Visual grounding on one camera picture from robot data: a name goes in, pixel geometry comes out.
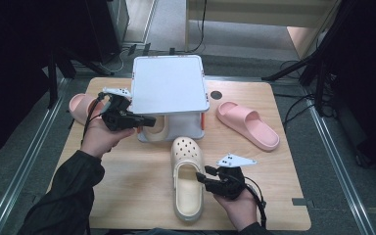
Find light wooden furniture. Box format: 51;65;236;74
185;0;341;61

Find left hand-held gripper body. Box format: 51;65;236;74
100;86;138;132

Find black floor cables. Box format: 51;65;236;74
282;92;336;126

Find left hand-held gripper black cable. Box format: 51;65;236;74
81;92;107;145

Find white floor cable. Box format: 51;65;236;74
99;48;125;74

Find dark curtain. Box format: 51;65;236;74
0;0;111;165
316;0;376;179

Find black metal stand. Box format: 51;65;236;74
47;45;114;110

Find person's right hand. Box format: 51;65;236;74
213;187;259;232

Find pink slide slipper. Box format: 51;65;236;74
68;93;107;126
215;101;281;152

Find dark computer tower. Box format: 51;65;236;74
87;0;130;64

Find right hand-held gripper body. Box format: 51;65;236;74
205;153;258;201

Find person's left hand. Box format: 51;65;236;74
79;116;136;160

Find right hand-held gripper black cable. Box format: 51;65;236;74
243;175;268;229

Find white shoe rack orange connectors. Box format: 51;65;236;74
129;54;211;143

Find hand-held gripper black cable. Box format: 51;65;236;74
243;175;268;229
81;92;107;145

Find metal floor rail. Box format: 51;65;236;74
0;77;71;235
303;82;376;235

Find black tripod stand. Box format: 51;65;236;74
261;0;356;116

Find black hanging cable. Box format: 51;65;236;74
189;0;209;54

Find grey table bracket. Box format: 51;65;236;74
292;197;315;208

